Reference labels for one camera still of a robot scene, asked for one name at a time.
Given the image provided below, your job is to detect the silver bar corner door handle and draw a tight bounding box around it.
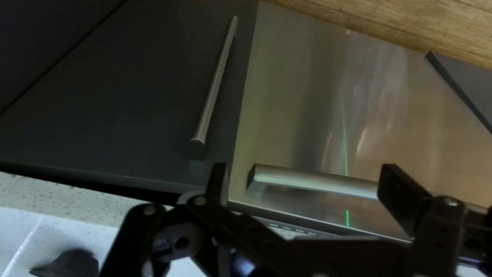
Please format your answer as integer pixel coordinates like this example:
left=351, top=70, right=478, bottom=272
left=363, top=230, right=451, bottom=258
left=185, top=15, right=242, bottom=162

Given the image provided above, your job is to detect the stainless steel dishwasher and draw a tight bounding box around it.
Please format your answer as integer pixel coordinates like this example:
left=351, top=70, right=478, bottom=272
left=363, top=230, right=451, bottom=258
left=226, top=2, right=492, bottom=244

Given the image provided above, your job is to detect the dark gray corner cabinet door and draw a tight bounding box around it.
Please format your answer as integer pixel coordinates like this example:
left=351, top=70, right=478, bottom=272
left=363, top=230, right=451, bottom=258
left=0, top=0, right=262, bottom=201

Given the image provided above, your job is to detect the dark gray lower cabinet door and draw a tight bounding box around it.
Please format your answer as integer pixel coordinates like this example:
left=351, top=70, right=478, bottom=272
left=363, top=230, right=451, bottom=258
left=0, top=0, right=126, bottom=116

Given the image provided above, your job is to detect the silver dishwasher handle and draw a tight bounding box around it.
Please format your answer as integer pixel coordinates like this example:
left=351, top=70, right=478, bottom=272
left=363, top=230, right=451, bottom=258
left=245, top=162, right=385, bottom=204

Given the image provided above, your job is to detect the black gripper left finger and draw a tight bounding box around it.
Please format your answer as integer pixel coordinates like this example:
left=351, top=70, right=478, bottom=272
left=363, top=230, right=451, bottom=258
left=99, top=162, right=274, bottom=277

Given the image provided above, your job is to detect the dark gray cabinet panel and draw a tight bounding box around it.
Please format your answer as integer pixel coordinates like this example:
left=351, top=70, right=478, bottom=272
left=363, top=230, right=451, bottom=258
left=425, top=50, right=492, bottom=136

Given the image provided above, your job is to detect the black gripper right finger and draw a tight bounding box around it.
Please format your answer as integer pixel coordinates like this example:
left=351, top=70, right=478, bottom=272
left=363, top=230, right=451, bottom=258
left=377, top=162, right=492, bottom=277

